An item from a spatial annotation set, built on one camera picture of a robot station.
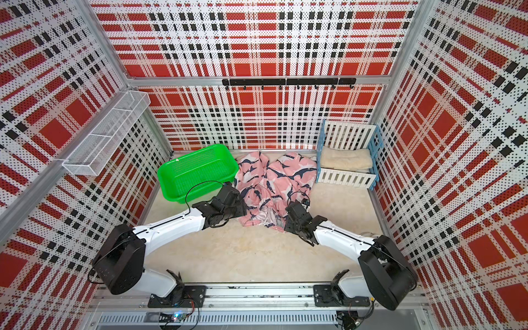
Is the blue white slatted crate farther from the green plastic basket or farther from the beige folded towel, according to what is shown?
the green plastic basket

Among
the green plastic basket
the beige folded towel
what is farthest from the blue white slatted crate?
the green plastic basket

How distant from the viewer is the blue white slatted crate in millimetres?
1032

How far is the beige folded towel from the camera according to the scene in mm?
1067
